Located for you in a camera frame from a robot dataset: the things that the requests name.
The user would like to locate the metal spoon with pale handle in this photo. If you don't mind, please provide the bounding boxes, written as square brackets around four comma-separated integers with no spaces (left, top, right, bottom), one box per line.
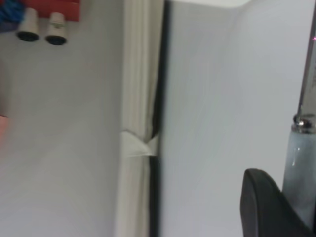
[283,14,316,231]

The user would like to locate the white folded curtain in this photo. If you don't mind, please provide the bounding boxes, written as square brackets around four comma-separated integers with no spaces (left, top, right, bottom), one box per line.
[115,0,165,237]

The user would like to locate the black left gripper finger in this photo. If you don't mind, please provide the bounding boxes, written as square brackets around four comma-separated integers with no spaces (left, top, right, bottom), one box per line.
[240,168,316,237]

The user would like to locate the red box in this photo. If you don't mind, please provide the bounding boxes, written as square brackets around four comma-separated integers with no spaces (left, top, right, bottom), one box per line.
[23,0,81,22]

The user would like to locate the white tube with black end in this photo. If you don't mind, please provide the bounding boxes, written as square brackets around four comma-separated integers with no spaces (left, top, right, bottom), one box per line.
[15,7,40,42]
[44,12,69,46]

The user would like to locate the blue fabric item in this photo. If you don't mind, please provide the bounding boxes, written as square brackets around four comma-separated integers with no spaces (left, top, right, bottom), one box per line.
[0,0,27,24]

